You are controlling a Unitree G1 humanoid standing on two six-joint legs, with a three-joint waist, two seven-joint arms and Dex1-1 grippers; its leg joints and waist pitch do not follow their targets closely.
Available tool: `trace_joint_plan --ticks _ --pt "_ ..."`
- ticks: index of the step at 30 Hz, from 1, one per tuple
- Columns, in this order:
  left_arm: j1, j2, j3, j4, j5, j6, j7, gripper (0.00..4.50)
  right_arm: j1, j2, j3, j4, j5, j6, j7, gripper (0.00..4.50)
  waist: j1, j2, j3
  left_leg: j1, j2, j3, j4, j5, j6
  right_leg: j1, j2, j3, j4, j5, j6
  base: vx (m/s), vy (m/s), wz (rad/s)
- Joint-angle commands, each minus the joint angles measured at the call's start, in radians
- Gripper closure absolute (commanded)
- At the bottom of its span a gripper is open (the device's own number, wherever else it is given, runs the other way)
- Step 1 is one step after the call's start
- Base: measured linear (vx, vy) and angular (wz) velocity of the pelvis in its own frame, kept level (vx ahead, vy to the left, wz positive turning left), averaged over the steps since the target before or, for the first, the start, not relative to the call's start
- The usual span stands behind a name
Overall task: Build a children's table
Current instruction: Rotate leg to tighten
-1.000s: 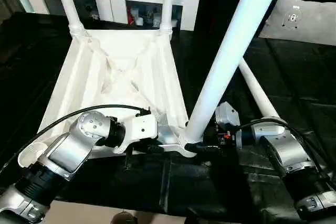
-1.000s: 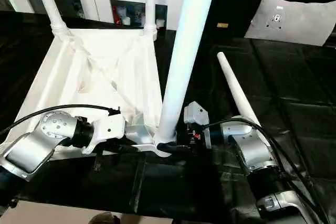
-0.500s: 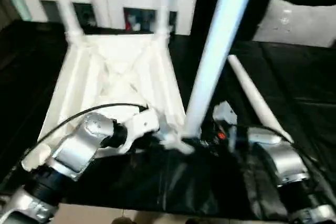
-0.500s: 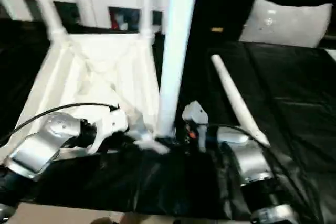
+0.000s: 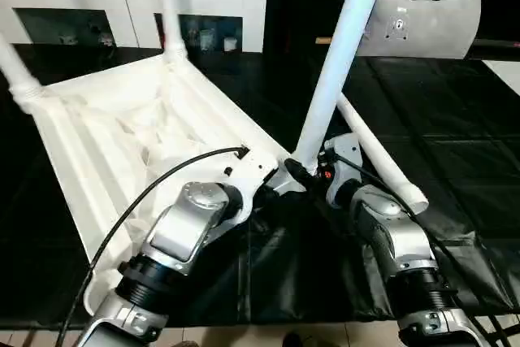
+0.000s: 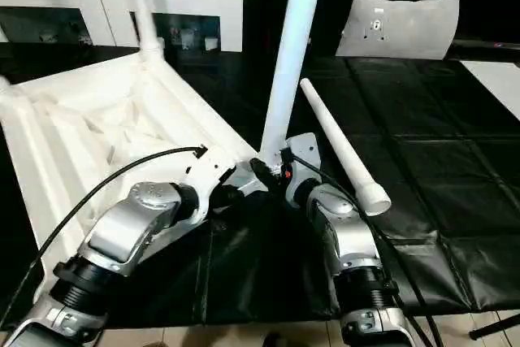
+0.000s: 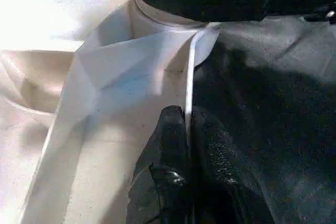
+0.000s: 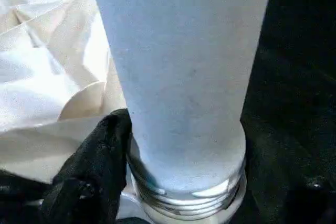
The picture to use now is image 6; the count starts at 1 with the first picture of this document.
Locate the white plastic table top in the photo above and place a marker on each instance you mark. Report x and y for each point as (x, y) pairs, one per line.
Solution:
(89, 136)

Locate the black work mat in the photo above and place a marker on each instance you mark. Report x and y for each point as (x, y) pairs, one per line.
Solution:
(455, 176)

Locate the white padded sheet with fitting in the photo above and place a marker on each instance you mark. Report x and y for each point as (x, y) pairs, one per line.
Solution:
(398, 26)

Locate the flat white sheet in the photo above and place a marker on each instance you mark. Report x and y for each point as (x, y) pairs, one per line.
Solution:
(500, 87)

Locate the black stand leg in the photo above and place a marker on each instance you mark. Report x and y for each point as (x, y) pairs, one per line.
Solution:
(496, 327)

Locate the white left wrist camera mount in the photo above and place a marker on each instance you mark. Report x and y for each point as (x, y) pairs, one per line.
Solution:
(210, 180)

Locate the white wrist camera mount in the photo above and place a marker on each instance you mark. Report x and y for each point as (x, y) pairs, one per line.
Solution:
(210, 180)
(302, 152)

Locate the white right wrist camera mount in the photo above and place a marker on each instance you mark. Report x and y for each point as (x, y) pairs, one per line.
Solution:
(302, 152)

